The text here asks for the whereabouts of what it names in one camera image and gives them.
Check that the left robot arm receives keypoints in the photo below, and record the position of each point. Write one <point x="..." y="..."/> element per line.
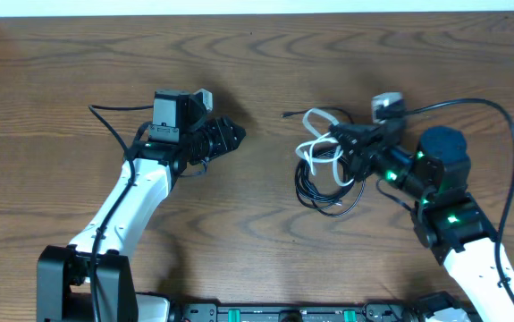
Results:
<point x="90" y="279"/>

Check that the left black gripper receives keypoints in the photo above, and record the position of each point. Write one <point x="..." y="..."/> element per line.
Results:
<point x="220" y="137"/>

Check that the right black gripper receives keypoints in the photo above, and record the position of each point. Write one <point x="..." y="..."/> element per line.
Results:
<point x="359" y="149"/>

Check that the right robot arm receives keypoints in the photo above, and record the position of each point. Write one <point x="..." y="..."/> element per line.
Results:
<point x="447" y="219"/>

